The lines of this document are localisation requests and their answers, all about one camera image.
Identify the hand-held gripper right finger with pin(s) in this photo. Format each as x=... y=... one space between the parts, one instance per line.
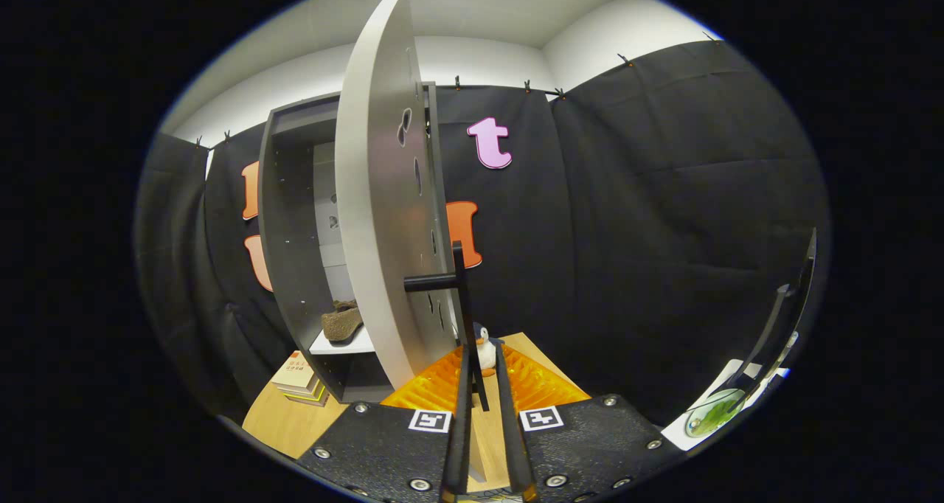
x=510 y=429

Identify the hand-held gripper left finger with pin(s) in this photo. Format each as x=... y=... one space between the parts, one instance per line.
x=459 y=429

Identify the brown fuzzy shoe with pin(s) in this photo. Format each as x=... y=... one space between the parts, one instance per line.
x=341 y=326

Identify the beige shoe cabinet door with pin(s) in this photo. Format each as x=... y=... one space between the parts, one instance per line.
x=376 y=193

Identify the dark grey shoe cabinet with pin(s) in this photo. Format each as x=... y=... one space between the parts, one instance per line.
x=291 y=230

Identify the penguin plush toy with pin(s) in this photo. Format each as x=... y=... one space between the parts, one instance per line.
x=484 y=352

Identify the tan book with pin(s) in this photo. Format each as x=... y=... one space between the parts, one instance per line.
x=318 y=402

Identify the yellow edged book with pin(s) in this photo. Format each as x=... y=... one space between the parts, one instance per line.
x=313 y=394

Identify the white orange cover book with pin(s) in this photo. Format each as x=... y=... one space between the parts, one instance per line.
x=295 y=374

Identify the round green disc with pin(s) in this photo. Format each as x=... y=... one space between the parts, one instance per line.
x=714 y=414

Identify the white flat sheet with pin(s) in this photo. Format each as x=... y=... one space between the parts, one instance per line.
x=730 y=376

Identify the black backdrop cloth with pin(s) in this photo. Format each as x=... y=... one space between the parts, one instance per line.
x=664 y=230

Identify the row of black cloth clips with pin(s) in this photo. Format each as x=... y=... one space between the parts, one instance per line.
x=457 y=83

